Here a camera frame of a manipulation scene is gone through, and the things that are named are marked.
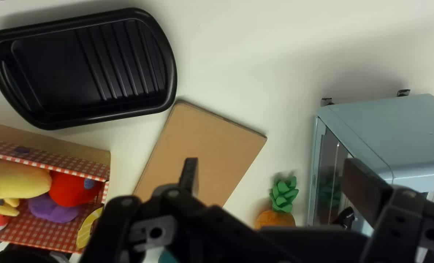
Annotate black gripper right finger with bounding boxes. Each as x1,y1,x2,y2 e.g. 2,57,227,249
343,158,434,263

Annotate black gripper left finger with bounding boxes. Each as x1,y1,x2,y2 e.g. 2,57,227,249
83,158,214,263

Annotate yellow toy banana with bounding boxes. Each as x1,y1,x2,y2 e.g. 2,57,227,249
0,158,53,218

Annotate yellow toy pineapple slice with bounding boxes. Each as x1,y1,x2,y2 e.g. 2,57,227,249
77,206,104,250

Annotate red toy tomato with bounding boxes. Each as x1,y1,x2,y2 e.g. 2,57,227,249
49,171,104,209

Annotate purple toy vegetable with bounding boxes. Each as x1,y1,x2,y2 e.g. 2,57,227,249
28,195,84,225

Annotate wooden cutting board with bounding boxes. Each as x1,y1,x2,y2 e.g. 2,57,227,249
134,100,268,209

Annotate orange toy pineapple green leaves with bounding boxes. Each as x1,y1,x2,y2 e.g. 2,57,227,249
255,174,302,230

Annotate light blue toaster oven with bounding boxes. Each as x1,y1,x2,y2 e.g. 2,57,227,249
308,94,434,231

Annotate red checkered cardboard basket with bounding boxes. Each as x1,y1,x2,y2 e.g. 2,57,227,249
0,120,112,255

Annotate black ribbed grill tray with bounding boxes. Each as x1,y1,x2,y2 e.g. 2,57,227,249
0,6,179,130

